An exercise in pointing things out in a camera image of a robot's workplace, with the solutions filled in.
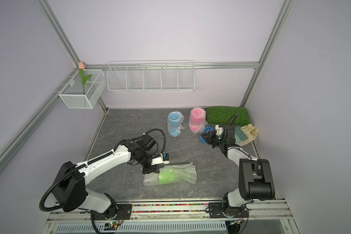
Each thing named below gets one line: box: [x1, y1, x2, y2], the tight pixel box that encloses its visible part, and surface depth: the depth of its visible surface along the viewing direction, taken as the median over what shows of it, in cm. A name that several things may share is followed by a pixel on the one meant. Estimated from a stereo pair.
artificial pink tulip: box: [78, 61, 93, 95], surface depth 92 cm
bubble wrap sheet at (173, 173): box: [143, 161, 198, 187], surface depth 79 cm
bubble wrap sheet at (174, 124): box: [167, 110, 185, 137], surface depth 98 cm
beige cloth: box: [234, 123, 259, 147], surface depth 107 cm
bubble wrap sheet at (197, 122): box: [188, 107, 209, 135], surface depth 101 cm
